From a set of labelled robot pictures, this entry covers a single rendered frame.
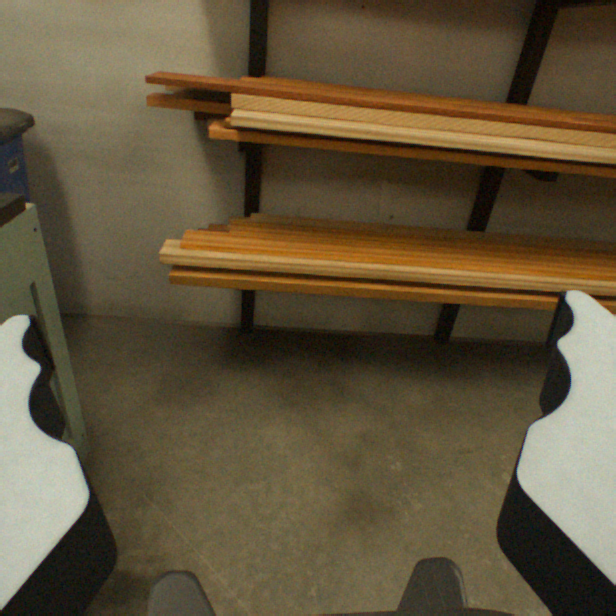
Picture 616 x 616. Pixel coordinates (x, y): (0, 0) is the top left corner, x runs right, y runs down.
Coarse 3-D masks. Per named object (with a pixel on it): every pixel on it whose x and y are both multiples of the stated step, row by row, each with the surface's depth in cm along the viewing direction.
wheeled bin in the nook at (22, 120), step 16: (0, 112) 150; (16, 112) 155; (0, 128) 140; (16, 128) 149; (0, 144) 147; (16, 144) 157; (0, 160) 148; (16, 160) 159; (0, 176) 149; (16, 176) 160; (0, 192) 150; (16, 192) 161
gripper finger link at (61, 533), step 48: (0, 336) 10; (0, 384) 8; (48, 384) 9; (0, 432) 7; (48, 432) 9; (0, 480) 7; (48, 480) 7; (0, 528) 6; (48, 528) 6; (96, 528) 6; (0, 576) 5; (48, 576) 6; (96, 576) 7
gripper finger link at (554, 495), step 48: (576, 336) 9; (576, 384) 8; (528, 432) 7; (576, 432) 7; (528, 480) 6; (576, 480) 6; (528, 528) 6; (576, 528) 6; (528, 576) 7; (576, 576) 6
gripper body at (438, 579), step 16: (432, 560) 5; (448, 560) 5; (160, 576) 5; (176, 576) 5; (192, 576) 5; (416, 576) 5; (432, 576) 5; (448, 576) 5; (160, 592) 5; (176, 592) 5; (192, 592) 5; (416, 592) 5; (432, 592) 5; (448, 592) 5; (464, 592) 5; (160, 608) 5; (176, 608) 5; (192, 608) 5; (208, 608) 5; (400, 608) 5; (416, 608) 5; (432, 608) 5; (448, 608) 5; (464, 608) 5; (480, 608) 5
